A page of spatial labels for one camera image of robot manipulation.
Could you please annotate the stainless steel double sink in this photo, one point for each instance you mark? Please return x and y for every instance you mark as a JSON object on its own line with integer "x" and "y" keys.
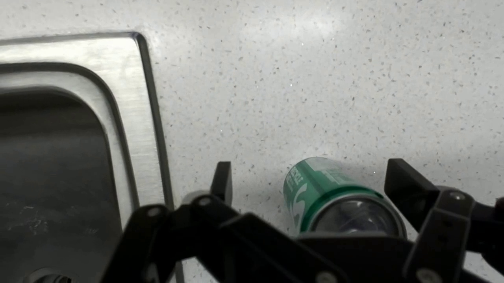
{"x": 57, "y": 173}

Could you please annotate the metal sink drain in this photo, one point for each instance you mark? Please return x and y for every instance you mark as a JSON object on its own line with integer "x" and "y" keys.
{"x": 48, "y": 277}

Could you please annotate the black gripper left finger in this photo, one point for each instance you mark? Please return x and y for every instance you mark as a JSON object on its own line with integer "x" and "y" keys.
{"x": 210, "y": 236}

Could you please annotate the green soda can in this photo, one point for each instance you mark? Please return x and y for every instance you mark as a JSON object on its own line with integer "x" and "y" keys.
{"x": 325, "y": 189}

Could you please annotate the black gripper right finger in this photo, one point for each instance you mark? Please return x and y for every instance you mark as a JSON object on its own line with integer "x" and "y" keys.
{"x": 446, "y": 225}

